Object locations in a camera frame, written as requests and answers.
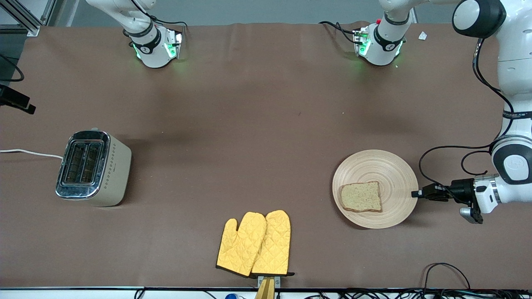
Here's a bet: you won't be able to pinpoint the brown table cloth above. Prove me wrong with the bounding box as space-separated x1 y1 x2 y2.
0 22 532 290

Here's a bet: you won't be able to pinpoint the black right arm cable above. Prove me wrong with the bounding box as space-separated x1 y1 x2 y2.
0 54 25 82

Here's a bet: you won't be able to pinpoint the beige and chrome toaster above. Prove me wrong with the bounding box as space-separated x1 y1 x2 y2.
55 128 132 207

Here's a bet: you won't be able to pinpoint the black looped cable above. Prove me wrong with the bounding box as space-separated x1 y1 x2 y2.
423 262 471 291

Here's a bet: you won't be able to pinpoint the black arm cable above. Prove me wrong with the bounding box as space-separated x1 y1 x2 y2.
419 38 512 192
0 54 25 82

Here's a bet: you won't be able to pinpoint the wooden clamp with metal bracket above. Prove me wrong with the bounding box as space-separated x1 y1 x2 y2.
254 275 281 299

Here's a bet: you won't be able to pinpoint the black base cable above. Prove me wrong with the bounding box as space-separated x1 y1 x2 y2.
133 0 190 30
319 21 363 45

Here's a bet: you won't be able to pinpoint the aluminium frame profile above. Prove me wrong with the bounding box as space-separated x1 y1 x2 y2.
0 0 57 37

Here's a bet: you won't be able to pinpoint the round wooden plate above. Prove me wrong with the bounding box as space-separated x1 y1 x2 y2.
332 149 419 229

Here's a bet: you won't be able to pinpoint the brown bread slice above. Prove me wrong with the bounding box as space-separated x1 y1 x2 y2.
340 181 383 213

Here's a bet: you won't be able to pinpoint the white toaster power cord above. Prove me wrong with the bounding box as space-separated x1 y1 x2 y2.
0 149 64 159

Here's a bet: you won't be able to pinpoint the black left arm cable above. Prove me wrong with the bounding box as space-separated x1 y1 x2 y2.
419 38 512 192

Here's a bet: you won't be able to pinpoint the black left base cable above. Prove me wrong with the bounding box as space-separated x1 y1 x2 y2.
319 21 363 45

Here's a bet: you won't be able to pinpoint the black right base cable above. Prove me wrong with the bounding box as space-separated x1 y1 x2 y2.
133 0 190 30

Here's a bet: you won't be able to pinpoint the yellow quilted oven mitt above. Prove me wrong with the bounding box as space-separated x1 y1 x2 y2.
251 210 295 277
216 212 267 277

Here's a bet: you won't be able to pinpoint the tangled black cables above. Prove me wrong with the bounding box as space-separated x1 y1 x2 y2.
303 288 532 299

